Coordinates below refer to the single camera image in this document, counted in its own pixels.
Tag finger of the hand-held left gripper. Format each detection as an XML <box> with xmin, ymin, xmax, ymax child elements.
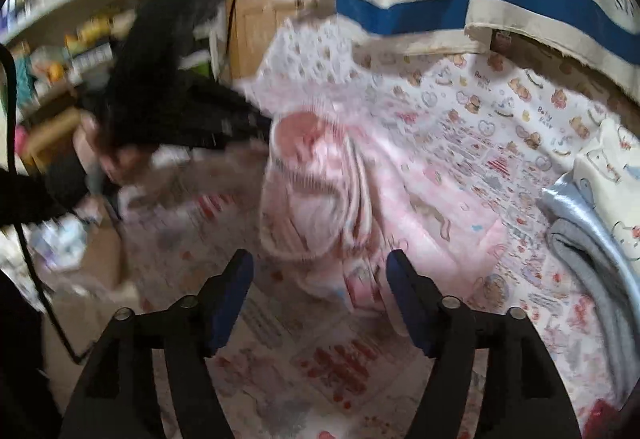
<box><xmin>224</xmin><ymin>100</ymin><xmax>274</xmax><ymax>148</ymax></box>

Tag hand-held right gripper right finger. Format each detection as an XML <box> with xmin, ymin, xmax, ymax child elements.
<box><xmin>386</xmin><ymin>249</ymin><xmax>584</xmax><ymax>439</ymax></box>

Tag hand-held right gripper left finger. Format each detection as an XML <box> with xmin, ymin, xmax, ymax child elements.
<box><xmin>60</xmin><ymin>249</ymin><xmax>255</xmax><ymax>439</ymax></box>

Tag pink printed pants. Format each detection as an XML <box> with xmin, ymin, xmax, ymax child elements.
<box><xmin>260</xmin><ymin>110</ymin><xmax>507</xmax><ymax>321</ymax></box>

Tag person's left hand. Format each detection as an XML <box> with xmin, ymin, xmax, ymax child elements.
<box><xmin>74</xmin><ymin>113</ymin><xmax>152</xmax><ymax>186</ymax></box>

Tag grey folded blanket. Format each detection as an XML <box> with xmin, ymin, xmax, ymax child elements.
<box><xmin>544</xmin><ymin>218</ymin><xmax>640</xmax><ymax>397</ymax></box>

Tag printed bed sheet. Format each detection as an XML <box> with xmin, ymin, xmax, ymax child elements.
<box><xmin>120</xmin><ymin>16</ymin><xmax>640</xmax><ymax>439</ymax></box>

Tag light blue satin blanket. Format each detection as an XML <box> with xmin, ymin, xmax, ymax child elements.
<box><xmin>536</xmin><ymin>170</ymin><xmax>640</xmax><ymax>321</ymax></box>

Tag wooden window frame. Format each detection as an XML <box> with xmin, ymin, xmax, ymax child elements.
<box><xmin>224</xmin><ymin>0</ymin><xmax>322</xmax><ymax>81</ymax></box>

